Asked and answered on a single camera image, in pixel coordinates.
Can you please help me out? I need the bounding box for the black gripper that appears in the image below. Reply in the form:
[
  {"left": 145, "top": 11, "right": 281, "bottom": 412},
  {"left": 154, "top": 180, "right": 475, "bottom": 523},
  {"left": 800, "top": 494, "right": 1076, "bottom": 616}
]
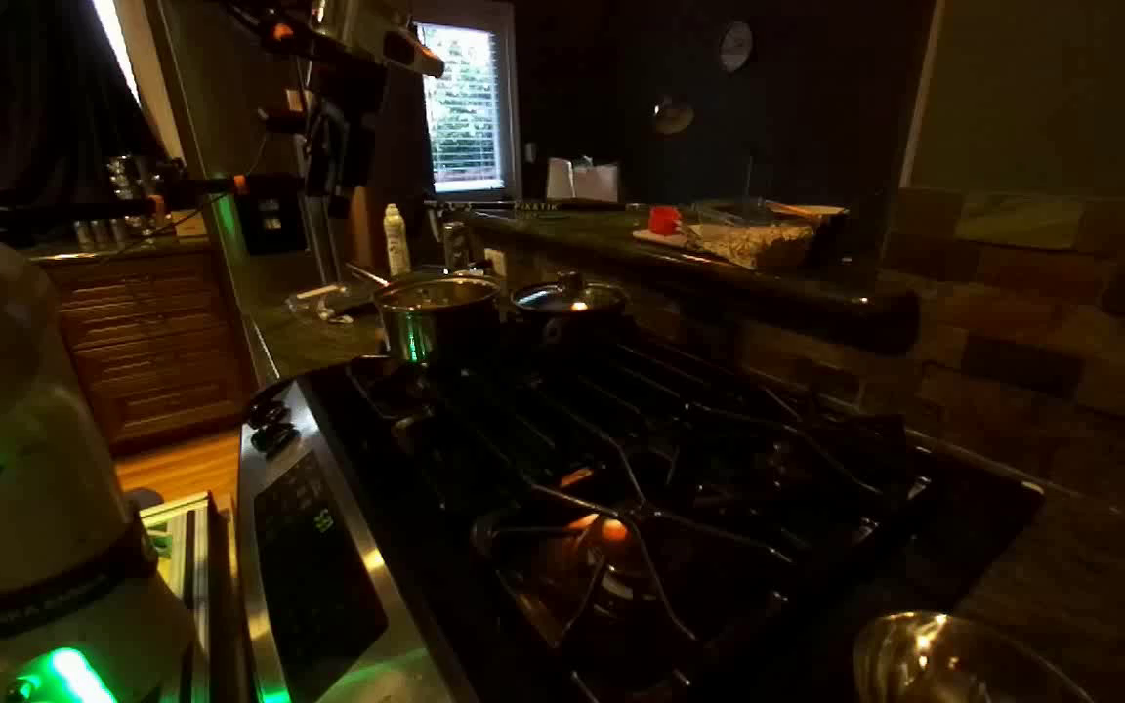
[{"left": 304, "top": 74, "right": 360, "bottom": 166}]

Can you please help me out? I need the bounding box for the black box with white label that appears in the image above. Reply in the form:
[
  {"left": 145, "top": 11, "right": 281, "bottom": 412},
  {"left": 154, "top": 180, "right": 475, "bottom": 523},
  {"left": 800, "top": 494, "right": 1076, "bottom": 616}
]
[{"left": 238, "top": 170, "right": 308, "bottom": 257}]

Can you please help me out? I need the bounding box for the bright window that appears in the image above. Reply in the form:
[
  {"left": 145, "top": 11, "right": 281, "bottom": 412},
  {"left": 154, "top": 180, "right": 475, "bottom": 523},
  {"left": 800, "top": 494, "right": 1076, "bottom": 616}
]
[{"left": 411, "top": 0, "right": 524, "bottom": 197}]

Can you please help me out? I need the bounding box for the white bottle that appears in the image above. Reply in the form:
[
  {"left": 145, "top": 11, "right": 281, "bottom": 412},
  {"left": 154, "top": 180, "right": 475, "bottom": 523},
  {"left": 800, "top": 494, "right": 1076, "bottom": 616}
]
[{"left": 380, "top": 197, "right": 413, "bottom": 282}]

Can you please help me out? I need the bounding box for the metal faucet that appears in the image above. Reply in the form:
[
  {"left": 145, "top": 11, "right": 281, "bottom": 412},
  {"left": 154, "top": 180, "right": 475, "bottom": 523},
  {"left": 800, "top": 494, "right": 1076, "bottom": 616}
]
[{"left": 425, "top": 192, "right": 511, "bottom": 282}]

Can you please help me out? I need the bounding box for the flat shiny dish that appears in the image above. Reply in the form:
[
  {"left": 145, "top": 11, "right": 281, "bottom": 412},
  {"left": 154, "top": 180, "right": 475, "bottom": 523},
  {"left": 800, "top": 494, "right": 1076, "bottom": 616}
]
[{"left": 284, "top": 273, "right": 382, "bottom": 320}]

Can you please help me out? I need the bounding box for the dark countertop appliance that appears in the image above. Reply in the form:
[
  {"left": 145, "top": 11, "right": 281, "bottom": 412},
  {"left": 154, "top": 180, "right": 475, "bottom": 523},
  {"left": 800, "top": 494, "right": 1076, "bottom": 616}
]
[{"left": 102, "top": 148, "right": 163, "bottom": 248}]

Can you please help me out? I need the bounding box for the wooden cabinet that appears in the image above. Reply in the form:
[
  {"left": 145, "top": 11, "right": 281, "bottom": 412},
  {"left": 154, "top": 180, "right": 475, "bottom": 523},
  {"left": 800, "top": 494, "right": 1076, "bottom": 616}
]
[{"left": 36, "top": 236, "right": 258, "bottom": 451}]

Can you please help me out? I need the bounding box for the glass pot lid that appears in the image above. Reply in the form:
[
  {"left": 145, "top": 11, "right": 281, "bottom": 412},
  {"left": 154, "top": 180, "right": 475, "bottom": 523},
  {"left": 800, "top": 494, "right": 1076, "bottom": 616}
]
[{"left": 507, "top": 270, "right": 635, "bottom": 326}]

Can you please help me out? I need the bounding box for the white cutting board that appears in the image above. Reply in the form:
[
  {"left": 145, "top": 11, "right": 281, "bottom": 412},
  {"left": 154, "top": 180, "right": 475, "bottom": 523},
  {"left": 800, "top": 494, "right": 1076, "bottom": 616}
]
[{"left": 628, "top": 222, "right": 725, "bottom": 264}]

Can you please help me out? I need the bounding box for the red measuring cup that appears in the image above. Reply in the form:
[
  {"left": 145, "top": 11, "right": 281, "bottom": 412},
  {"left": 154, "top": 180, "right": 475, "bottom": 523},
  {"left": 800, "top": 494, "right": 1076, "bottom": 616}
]
[{"left": 646, "top": 204, "right": 693, "bottom": 240}]

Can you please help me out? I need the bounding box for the black gas stove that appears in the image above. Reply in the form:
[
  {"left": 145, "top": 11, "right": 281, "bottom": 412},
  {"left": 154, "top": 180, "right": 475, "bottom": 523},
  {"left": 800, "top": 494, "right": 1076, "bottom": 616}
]
[{"left": 232, "top": 324, "right": 1050, "bottom": 703}]

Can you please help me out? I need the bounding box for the clear glass bowl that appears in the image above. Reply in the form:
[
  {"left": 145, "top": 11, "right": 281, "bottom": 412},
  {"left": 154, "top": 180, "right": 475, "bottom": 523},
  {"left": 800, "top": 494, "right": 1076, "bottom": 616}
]
[{"left": 848, "top": 605, "right": 1101, "bottom": 703}]

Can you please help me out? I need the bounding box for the black camera on stand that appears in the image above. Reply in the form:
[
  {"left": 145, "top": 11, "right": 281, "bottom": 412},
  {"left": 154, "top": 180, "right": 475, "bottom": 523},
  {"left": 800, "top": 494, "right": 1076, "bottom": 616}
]
[{"left": 0, "top": 152, "right": 363, "bottom": 283}]

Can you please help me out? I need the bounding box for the steel saucepan with handle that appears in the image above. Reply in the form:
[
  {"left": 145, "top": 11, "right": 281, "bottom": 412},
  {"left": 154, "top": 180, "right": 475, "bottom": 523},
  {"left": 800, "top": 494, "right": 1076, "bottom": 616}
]
[{"left": 340, "top": 262, "right": 516, "bottom": 372}]

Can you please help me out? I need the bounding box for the round dark wall ornament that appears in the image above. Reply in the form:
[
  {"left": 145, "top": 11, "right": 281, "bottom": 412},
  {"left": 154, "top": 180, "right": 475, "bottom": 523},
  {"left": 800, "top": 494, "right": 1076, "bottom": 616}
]
[{"left": 648, "top": 93, "right": 701, "bottom": 139}]

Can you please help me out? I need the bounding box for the round wall clock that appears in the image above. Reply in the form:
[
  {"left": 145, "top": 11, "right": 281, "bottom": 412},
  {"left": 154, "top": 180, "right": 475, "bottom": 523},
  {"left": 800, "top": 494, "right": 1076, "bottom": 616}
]
[{"left": 714, "top": 14, "right": 758, "bottom": 78}]

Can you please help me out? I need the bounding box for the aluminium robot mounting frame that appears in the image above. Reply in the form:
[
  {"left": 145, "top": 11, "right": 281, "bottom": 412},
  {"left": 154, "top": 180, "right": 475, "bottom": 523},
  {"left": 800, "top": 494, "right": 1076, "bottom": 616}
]
[{"left": 128, "top": 488, "right": 255, "bottom": 703}]

